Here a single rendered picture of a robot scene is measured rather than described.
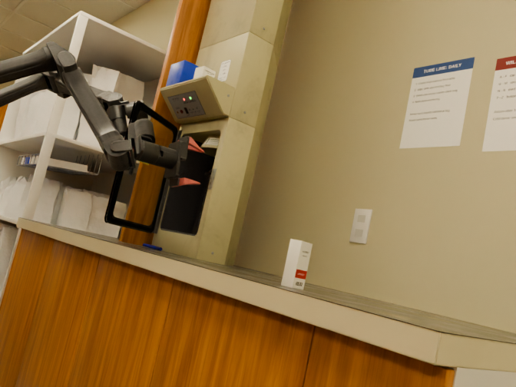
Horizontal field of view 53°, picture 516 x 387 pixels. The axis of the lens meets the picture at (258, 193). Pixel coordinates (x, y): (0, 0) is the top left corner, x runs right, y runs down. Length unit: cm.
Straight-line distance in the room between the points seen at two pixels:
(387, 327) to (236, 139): 111
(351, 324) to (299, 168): 132
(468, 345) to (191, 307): 59
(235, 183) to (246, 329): 82
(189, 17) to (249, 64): 44
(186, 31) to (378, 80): 76
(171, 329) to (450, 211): 84
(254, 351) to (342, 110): 120
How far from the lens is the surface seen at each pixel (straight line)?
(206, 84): 168
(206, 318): 107
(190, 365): 110
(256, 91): 177
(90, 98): 157
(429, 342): 68
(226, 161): 168
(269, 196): 210
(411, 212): 163
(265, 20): 185
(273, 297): 87
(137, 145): 143
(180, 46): 207
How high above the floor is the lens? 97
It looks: 7 degrees up
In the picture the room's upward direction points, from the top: 12 degrees clockwise
